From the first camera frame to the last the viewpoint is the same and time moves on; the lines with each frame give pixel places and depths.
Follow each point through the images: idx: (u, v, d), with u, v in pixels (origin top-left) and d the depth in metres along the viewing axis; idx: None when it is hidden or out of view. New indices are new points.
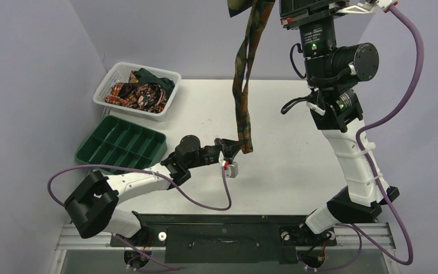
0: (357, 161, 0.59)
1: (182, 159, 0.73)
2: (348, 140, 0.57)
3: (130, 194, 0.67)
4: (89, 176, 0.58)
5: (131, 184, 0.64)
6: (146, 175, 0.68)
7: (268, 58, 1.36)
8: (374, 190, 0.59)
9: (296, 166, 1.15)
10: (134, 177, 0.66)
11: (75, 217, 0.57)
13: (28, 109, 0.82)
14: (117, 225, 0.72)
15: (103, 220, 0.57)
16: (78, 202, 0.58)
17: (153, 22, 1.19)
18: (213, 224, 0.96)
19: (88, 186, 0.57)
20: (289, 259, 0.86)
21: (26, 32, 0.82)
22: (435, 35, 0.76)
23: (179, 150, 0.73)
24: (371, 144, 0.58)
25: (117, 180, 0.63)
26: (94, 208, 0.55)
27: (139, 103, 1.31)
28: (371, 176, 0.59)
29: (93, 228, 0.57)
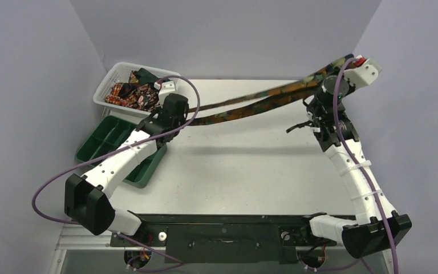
0: (352, 172, 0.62)
1: (174, 111, 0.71)
2: (340, 152, 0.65)
3: (120, 177, 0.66)
4: (66, 185, 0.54)
5: (112, 170, 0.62)
6: (124, 153, 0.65)
7: (270, 59, 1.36)
8: (373, 206, 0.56)
9: (296, 165, 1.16)
10: (113, 162, 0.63)
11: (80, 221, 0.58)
13: (28, 110, 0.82)
14: (118, 223, 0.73)
15: (105, 209, 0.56)
16: (73, 208, 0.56)
17: (154, 23, 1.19)
18: (214, 224, 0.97)
19: (73, 193, 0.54)
20: (290, 259, 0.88)
21: (27, 33, 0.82)
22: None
23: (168, 101, 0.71)
24: (366, 161, 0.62)
25: (96, 173, 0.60)
26: (90, 206, 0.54)
27: (139, 104, 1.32)
28: (369, 190, 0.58)
29: (102, 219, 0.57)
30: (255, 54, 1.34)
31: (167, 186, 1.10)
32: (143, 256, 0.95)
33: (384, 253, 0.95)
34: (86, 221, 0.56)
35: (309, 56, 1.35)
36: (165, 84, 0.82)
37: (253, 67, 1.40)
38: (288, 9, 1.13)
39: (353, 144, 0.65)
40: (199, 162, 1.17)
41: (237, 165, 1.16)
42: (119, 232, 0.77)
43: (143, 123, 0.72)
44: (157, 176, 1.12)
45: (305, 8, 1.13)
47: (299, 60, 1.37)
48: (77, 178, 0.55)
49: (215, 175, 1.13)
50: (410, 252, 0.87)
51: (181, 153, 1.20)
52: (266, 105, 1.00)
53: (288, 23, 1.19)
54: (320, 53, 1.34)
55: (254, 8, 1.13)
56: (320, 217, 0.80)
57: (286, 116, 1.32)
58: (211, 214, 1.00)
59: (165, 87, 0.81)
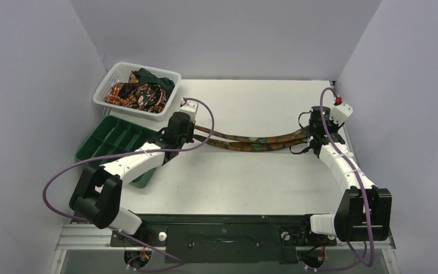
0: (336, 159, 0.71)
1: (178, 129, 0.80)
2: (328, 148, 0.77)
3: (132, 177, 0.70)
4: (85, 170, 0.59)
5: (128, 165, 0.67)
6: (138, 156, 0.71)
7: (270, 59, 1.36)
8: (353, 179, 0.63)
9: (296, 165, 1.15)
10: (129, 160, 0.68)
11: (85, 213, 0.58)
13: (28, 109, 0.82)
14: (120, 220, 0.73)
15: (114, 202, 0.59)
16: (82, 197, 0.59)
17: (153, 23, 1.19)
18: (213, 224, 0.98)
19: (88, 179, 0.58)
20: (290, 259, 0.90)
21: (26, 33, 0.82)
22: None
23: (173, 121, 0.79)
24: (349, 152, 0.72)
25: (113, 165, 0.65)
26: (103, 194, 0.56)
27: (139, 103, 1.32)
28: (351, 169, 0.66)
29: (108, 213, 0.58)
30: (255, 54, 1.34)
31: (166, 185, 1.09)
32: (143, 256, 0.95)
33: (384, 253, 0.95)
34: (93, 210, 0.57)
35: (309, 55, 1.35)
36: (189, 103, 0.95)
37: (253, 67, 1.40)
38: (288, 8, 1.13)
39: (341, 145, 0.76)
40: (199, 162, 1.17)
41: (238, 165, 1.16)
42: (120, 230, 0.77)
43: (153, 138, 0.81)
44: (157, 176, 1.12)
45: (305, 7, 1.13)
47: (299, 60, 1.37)
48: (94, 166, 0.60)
49: (215, 175, 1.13)
50: (412, 253, 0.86)
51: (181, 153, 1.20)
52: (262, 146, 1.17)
53: (288, 23, 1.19)
54: (320, 53, 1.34)
55: (254, 8, 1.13)
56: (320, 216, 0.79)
57: (286, 117, 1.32)
58: (211, 214, 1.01)
59: (187, 105, 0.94)
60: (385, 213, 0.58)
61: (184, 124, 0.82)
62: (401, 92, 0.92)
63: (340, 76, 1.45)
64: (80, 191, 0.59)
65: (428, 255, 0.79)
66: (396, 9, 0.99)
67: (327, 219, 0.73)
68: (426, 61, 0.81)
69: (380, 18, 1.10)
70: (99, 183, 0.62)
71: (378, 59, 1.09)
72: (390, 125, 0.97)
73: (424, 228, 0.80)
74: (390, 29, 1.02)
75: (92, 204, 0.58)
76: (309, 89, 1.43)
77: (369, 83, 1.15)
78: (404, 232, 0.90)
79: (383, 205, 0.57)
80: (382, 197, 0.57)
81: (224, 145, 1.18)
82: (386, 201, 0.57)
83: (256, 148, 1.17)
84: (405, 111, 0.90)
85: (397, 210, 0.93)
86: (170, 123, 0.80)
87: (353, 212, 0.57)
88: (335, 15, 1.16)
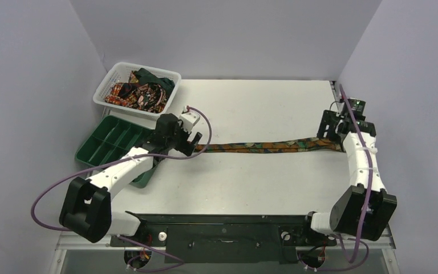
0: (357, 152, 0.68)
1: (166, 131, 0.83)
2: (353, 137, 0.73)
3: (121, 185, 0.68)
4: (71, 186, 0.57)
5: (116, 175, 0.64)
6: (126, 163, 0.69)
7: (271, 59, 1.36)
8: (364, 176, 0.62)
9: (296, 165, 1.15)
10: (116, 170, 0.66)
11: (77, 228, 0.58)
13: (28, 109, 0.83)
14: (120, 224, 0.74)
15: (105, 214, 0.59)
16: (73, 214, 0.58)
17: (153, 23, 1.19)
18: (214, 224, 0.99)
19: (76, 196, 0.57)
20: (290, 259, 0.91)
21: (25, 32, 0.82)
22: None
23: (162, 123, 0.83)
24: (373, 148, 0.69)
25: (101, 177, 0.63)
26: (92, 209, 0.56)
27: (139, 103, 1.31)
28: (367, 166, 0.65)
29: (100, 226, 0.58)
30: (255, 53, 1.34)
31: (167, 186, 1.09)
32: (143, 256, 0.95)
33: (384, 253, 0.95)
34: (84, 226, 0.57)
35: (309, 55, 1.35)
36: (191, 112, 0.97)
37: (253, 67, 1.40)
38: (288, 8, 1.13)
39: (368, 136, 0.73)
40: (199, 162, 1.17)
41: (238, 165, 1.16)
42: (120, 233, 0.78)
43: (140, 142, 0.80)
44: (157, 176, 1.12)
45: (305, 7, 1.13)
47: (299, 60, 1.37)
48: (81, 181, 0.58)
49: (215, 175, 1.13)
50: (410, 252, 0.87)
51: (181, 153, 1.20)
52: (259, 150, 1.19)
53: (288, 23, 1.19)
54: (320, 53, 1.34)
55: (254, 8, 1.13)
56: (319, 215, 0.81)
57: (286, 117, 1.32)
58: (211, 214, 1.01)
59: (189, 115, 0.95)
60: (385, 217, 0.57)
61: (171, 125, 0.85)
62: (402, 92, 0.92)
63: (341, 76, 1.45)
64: (68, 207, 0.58)
65: (428, 254, 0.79)
66: (396, 9, 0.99)
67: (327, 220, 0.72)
68: (426, 61, 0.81)
69: (380, 17, 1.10)
70: (88, 196, 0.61)
71: (378, 59, 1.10)
72: (390, 125, 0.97)
73: (424, 228, 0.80)
74: (390, 29, 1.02)
75: (81, 219, 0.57)
76: (309, 89, 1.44)
77: (369, 83, 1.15)
78: (404, 232, 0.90)
79: (385, 209, 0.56)
80: (386, 201, 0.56)
81: (221, 148, 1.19)
82: (389, 206, 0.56)
83: (252, 151, 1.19)
84: (405, 111, 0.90)
85: (397, 210, 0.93)
86: (158, 124, 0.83)
87: (351, 207, 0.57)
88: (335, 15, 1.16)
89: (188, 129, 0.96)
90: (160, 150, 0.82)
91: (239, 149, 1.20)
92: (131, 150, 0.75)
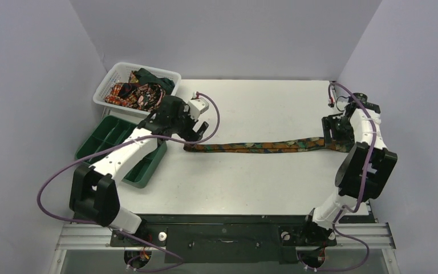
0: (363, 122, 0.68)
1: (170, 110, 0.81)
2: (357, 111, 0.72)
3: (127, 169, 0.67)
4: (77, 175, 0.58)
5: (119, 161, 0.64)
6: (129, 146, 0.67)
7: (270, 59, 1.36)
8: (369, 138, 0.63)
9: (296, 165, 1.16)
10: (119, 154, 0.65)
11: (87, 214, 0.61)
13: (28, 109, 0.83)
14: (122, 220, 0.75)
15: (112, 200, 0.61)
16: (81, 200, 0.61)
17: (154, 23, 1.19)
18: (214, 224, 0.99)
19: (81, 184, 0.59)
20: (288, 259, 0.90)
21: (26, 33, 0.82)
22: None
23: (166, 103, 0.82)
24: (377, 119, 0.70)
25: (104, 164, 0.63)
26: (98, 197, 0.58)
27: (139, 103, 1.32)
28: (370, 131, 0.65)
29: (108, 210, 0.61)
30: (255, 54, 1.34)
31: (167, 186, 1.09)
32: (143, 256, 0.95)
33: (384, 253, 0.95)
34: (93, 211, 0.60)
35: (309, 56, 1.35)
36: (200, 100, 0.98)
37: (253, 67, 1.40)
38: (288, 8, 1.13)
39: (373, 111, 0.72)
40: (199, 162, 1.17)
41: (238, 165, 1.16)
42: (121, 229, 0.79)
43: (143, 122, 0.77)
44: (157, 176, 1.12)
45: (305, 7, 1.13)
47: (299, 60, 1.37)
48: (85, 169, 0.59)
49: (215, 175, 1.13)
50: (410, 252, 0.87)
51: (181, 153, 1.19)
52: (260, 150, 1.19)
53: (288, 23, 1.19)
54: (320, 53, 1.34)
55: (253, 8, 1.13)
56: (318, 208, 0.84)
57: (286, 117, 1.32)
58: (211, 214, 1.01)
59: (198, 101, 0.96)
60: (385, 174, 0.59)
61: (176, 105, 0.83)
62: (401, 92, 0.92)
63: (340, 76, 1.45)
64: (76, 194, 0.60)
65: (428, 254, 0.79)
66: (395, 10, 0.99)
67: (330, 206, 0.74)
68: (425, 61, 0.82)
69: (380, 18, 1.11)
70: (94, 181, 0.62)
71: (377, 59, 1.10)
72: (390, 125, 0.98)
73: (424, 228, 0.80)
74: (390, 29, 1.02)
75: (90, 205, 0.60)
76: (309, 89, 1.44)
77: (369, 83, 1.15)
78: (403, 232, 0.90)
79: (386, 165, 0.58)
80: (387, 156, 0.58)
81: (221, 148, 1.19)
82: (390, 162, 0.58)
83: (252, 151, 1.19)
84: (404, 111, 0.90)
85: (397, 210, 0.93)
86: (162, 105, 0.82)
87: (354, 161, 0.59)
88: (334, 15, 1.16)
89: (195, 117, 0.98)
90: (164, 129, 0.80)
91: (238, 149, 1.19)
92: (133, 132, 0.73)
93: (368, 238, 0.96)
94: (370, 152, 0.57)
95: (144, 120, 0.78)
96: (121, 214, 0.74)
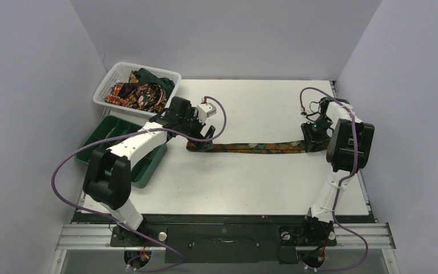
0: (338, 109, 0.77)
1: (179, 108, 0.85)
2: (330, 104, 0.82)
3: (138, 157, 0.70)
4: (93, 155, 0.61)
5: (134, 146, 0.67)
6: (142, 136, 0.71)
7: (271, 59, 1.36)
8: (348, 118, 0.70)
9: (296, 165, 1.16)
10: (134, 141, 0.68)
11: (100, 196, 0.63)
13: (28, 110, 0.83)
14: (125, 212, 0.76)
15: (125, 182, 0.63)
16: (96, 181, 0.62)
17: (154, 23, 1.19)
18: (214, 224, 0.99)
19: (98, 164, 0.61)
20: (284, 259, 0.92)
21: (26, 33, 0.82)
22: None
23: (176, 101, 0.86)
24: (349, 105, 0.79)
25: (120, 148, 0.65)
26: (114, 177, 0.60)
27: (139, 103, 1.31)
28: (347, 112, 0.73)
29: (121, 193, 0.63)
30: (255, 54, 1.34)
31: (167, 186, 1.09)
32: (143, 255, 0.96)
33: (384, 253, 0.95)
34: (107, 192, 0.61)
35: (310, 55, 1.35)
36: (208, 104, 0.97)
37: (253, 67, 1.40)
38: (288, 8, 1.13)
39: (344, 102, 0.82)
40: (199, 162, 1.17)
41: (238, 164, 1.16)
42: (125, 222, 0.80)
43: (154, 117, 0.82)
44: (157, 176, 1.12)
45: (305, 7, 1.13)
47: (299, 60, 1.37)
48: (102, 150, 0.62)
49: (215, 175, 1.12)
50: (410, 252, 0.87)
51: (181, 152, 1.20)
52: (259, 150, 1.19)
53: (288, 23, 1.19)
54: (320, 53, 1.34)
55: (253, 8, 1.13)
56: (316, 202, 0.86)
57: (286, 117, 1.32)
58: (210, 214, 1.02)
59: (205, 105, 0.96)
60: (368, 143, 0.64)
61: (185, 104, 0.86)
62: (401, 92, 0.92)
63: (340, 76, 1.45)
64: (92, 175, 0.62)
65: (428, 254, 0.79)
66: (396, 10, 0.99)
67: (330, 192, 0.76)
68: (425, 61, 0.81)
69: (380, 18, 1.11)
70: (108, 165, 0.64)
71: (377, 59, 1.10)
72: (389, 125, 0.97)
73: (424, 227, 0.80)
74: (390, 29, 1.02)
75: (104, 186, 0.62)
76: (309, 89, 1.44)
77: (369, 83, 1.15)
78: (403, 232, 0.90)
79: (368, 135, 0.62)
80: (366, 128, 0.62)
81: (223, 148, 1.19)
82: (369, 131, 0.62)
83: (255, 150, 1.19)
84: (404, 111, 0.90)
85: (397, 210, 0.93)
86: (172, 104, 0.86)
87: (340, 136, 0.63)
88: (335, 15, 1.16)
89: (202, 120, 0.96)
90: (173, 125, 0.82)
91: (240, 149, 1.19)
92: (146, 125, 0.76)
93: (368, 238, 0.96)
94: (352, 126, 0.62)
95: (155, 116, 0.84)
96: (125, 206, 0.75)
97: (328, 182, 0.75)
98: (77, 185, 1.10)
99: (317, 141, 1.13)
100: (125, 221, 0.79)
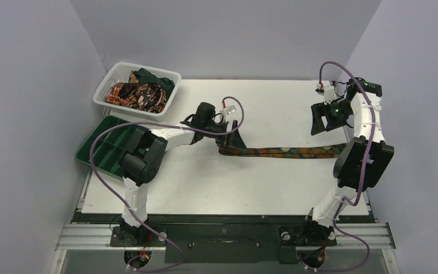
0: (362, 110, 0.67)
1: (205, 115, 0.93)
2: (360, 97, 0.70)
3: (168, 145, 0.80)
4: (136, 131, 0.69)
5: (169, 133, 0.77)
6: (175, 129, 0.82)
7: (271, 59, 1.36)
8: (366, 131, 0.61)
9: (296, 165, 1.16)
10: (169, 131, 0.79)
11: (133, 167, 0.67)
13: (28, 110, 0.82)
14: (142, 196, 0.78)
15: (158, 160, 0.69)
16: (132, 153, 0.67)
17: (154, 23, 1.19)
18: (214, 224, 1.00)
19: (139, 137, 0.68)
20: (284, 259, 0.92)
21: (25, 33, 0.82)
22: None
23: (202, 109, 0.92)
24: (378, 106, 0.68)
25: (158, 132, 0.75)
26: (152, 149, 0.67)
27: (139, 103, 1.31)
28: (370, 121, 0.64)
29: (152, 168, 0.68)
30: (255, 53, 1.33)
31: (166, 186, 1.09)
32: (143, 256, 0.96)
33: (384, 253, 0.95)
34: (141, 164, 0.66)
35: (309, 55, 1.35)
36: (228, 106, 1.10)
37: (253, 67, 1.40)
38: (287, 8, 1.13)
39: (373, 96, 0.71)
40: (198, 161, 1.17)
41: (238, 164, 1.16)
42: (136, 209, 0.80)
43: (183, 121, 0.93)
44: (157, 176, 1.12)
45: (305, 7, 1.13)
47: (299, 60, 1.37)
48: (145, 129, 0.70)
49: (215, 175, 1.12)
50: (410, 252, 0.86)
51: (181, 152, 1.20)
52: (260, 150, 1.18)
53: (288, 23, 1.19)
54: (321, 53, 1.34)
55: (252, 8, 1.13)
56: (317, 206, 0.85)
57: (287, 117, 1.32)
58: (210, 214, 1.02)
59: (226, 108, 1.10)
60: (383, 165, 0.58)
61: (210, 111, 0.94)
62: (400, 92, 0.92)
63: (340, 76, 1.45)
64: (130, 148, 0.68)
65: (428, 254, 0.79)
66: (396, 9, 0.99)
67: (331, 199, 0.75)
68: (425, 61, 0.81)
69: (380, 17, 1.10)
70: (144, 144, 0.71)
71: (377, 59, 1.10)
72: (389, 126, 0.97)
73: (425, 227, 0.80)
74: (390, 29, 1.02)
75: (140, 159, 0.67)
76: (309, 89, 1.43)
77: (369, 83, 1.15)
78: (403, 232, 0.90)
79: (384, 159, 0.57)
80: (384, 150, 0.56)
81: (256, 153, 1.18)
82: (387, 156, 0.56)
83: (287, 155, 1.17)
84: (404, 111, 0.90)
85: (398, 210, 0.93)
86: (198, 110, 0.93)
87: (352, 156, 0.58)
88: (335, 14, 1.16)
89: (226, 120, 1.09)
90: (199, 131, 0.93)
91: (262, 154, 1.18)
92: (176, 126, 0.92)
93: (368, 238, 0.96)
94: (366, 149, 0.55)
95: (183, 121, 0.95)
96: (144, 189, 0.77)
97: (332, 194, 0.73)
98: (77, 185, 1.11)
99: (332, 126, 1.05)
100: (136, 208, 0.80)
